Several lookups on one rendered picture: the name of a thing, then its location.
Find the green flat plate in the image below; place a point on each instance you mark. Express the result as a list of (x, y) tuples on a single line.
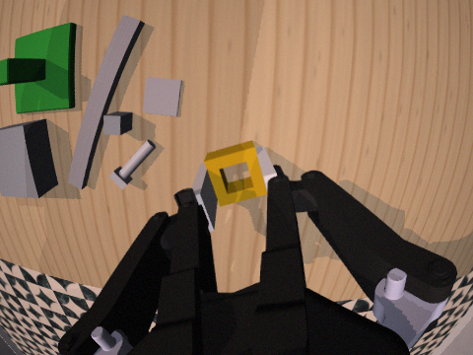
[(44, 64)]

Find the small grey cube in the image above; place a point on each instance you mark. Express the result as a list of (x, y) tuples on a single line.
[(117, 123)]

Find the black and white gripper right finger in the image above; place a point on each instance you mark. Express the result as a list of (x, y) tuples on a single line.
[(408, 285)]

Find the grey flat bar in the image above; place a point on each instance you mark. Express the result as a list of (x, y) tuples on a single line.
[(112, 66)]

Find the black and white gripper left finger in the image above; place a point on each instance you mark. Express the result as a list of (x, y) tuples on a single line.
[(124, 310)]

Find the grey square plate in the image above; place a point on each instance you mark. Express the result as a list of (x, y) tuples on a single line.
[(162, 96)]

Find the dark grey box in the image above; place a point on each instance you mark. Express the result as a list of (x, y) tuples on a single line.
[(26, 163)]

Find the yellow square nut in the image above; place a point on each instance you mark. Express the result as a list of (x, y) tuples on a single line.
[(238, 190)]

